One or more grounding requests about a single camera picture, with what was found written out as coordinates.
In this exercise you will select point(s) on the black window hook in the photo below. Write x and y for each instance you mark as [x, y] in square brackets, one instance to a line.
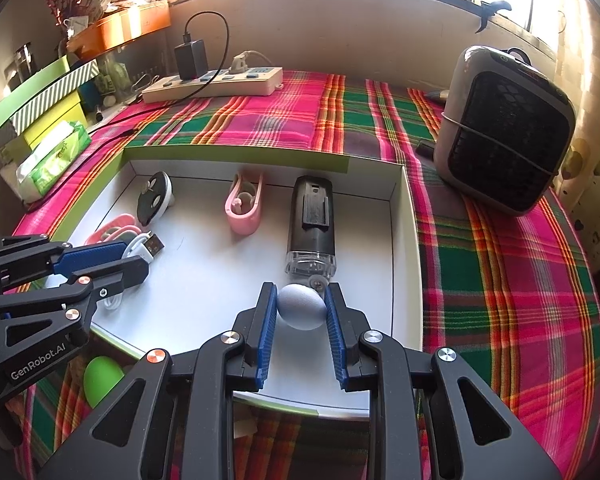
[495, 7]

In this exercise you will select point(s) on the white plug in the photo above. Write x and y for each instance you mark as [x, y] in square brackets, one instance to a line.
[240, 62]

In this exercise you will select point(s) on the black bicycle light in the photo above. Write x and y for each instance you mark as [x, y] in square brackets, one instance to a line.
[311, 225]

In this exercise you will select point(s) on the grey egg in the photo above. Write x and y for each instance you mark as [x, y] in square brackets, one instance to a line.
[300, 307]

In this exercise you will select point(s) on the orange box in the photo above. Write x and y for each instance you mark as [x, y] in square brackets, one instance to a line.
[125, 30]

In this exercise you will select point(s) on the green white striped box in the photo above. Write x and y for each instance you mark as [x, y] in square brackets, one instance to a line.
[55, 95]

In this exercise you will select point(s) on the green and white cardboard box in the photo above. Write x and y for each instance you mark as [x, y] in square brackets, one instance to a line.
[205, 285]

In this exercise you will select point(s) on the pink clip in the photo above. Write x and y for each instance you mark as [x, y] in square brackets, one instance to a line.
[242, 217]

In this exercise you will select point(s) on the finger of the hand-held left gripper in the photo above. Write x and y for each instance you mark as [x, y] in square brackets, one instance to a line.
[90, 255]
[120, 272]

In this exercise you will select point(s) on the black and white round device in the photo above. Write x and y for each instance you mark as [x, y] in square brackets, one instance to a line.
[152, 200]

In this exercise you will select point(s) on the green tissue pack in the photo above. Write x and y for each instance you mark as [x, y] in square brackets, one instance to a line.
[50, 165]

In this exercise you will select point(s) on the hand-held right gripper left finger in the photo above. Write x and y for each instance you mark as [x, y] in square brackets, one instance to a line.
[267, 335]

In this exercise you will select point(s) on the flat green box lid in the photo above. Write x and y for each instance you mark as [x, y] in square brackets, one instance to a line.
[25, 92]

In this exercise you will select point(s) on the green egg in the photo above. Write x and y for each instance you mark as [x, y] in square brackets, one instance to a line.
[100, 380]

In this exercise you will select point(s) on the green glass bottle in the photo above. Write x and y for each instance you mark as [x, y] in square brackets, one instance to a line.
[110, 80]

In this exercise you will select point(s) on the white mug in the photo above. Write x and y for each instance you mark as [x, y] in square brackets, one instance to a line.
[77, 22]

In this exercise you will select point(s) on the white power strip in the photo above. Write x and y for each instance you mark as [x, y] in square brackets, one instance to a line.
[240, 85]

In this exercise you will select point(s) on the black charger adapter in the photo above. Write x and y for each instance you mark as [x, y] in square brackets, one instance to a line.
[191, 60]

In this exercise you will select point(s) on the grey space heater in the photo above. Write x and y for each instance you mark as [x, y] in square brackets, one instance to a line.
[505, 140]

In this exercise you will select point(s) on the heart patterned curtain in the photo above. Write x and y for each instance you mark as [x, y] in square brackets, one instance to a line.
[595, 160]

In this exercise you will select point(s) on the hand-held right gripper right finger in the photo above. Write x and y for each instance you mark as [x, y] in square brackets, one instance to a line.
[336, 335]

